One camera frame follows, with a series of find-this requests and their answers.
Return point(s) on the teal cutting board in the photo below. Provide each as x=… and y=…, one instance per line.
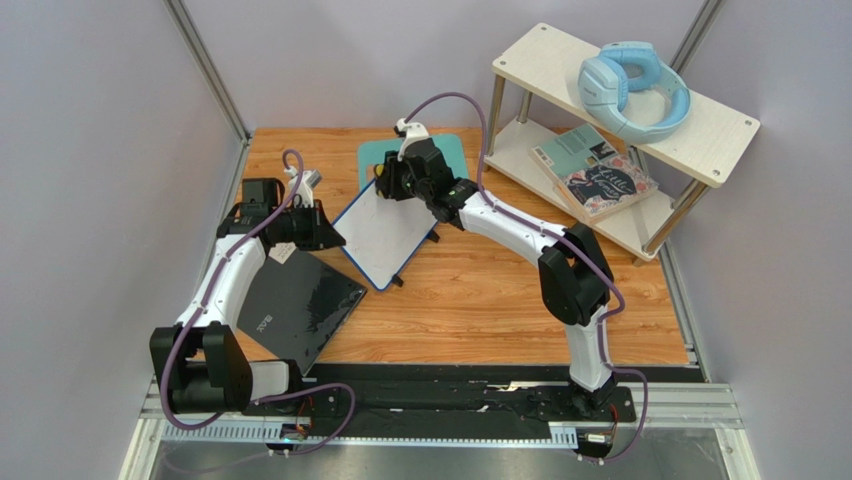
x=372, y=153

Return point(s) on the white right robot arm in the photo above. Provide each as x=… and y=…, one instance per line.
x=575, y=278

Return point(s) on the blue-framed whiteboard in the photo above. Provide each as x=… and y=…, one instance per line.
x=383, y=235

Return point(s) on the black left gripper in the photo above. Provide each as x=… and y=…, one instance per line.
x=323, y=235

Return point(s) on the grey slotted cable duct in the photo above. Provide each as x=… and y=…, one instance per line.
x=279, y=433

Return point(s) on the light blue headphones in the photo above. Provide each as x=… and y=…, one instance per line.
x=606, y=80

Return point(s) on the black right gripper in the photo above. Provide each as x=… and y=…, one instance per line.
x=389, y=179

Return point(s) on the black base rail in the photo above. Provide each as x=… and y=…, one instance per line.
x=422, y=399

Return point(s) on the black square plate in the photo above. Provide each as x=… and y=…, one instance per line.
x=294, y=308

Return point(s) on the white two-tier shelf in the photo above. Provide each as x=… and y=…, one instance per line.
x=544, y=63

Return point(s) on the floral dark book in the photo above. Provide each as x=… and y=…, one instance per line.
x=605, y=188

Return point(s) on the teal book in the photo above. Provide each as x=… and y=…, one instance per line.
x=571, y=152

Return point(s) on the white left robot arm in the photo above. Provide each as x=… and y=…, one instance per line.
x=198, y=363

